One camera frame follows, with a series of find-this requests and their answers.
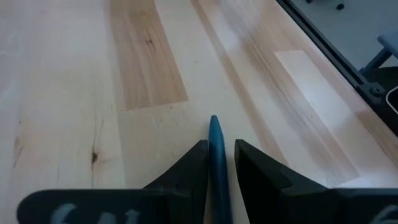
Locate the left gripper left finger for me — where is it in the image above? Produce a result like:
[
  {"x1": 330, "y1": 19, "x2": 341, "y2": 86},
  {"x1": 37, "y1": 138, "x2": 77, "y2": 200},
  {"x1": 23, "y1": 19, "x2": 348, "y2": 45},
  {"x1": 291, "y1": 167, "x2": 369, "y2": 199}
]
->
[{"x1": 17, "y1": 139, "x2": 209, "y2": 224}]

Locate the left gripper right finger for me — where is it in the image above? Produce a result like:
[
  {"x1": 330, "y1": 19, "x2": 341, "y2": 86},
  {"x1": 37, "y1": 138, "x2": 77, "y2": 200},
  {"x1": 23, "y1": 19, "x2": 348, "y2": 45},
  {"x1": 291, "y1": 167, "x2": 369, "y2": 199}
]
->
[{"x1": 234, "y1": 139, "x2": 398, "y2": 224}]

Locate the blue pen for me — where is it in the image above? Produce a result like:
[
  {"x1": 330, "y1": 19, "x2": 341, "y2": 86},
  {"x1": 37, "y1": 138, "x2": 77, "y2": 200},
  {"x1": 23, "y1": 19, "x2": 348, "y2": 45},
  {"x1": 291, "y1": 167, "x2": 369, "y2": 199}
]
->
[{"x1": 207, "y1": 114, "x2": 234, "y2": 224}]

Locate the grey-blue stool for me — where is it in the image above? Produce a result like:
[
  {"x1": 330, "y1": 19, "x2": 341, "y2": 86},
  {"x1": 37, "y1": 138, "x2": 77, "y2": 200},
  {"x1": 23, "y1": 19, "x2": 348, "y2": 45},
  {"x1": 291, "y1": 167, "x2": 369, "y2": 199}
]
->
[{"x1": 360, "y1": 29, "x2": 398, "y2": 75}]

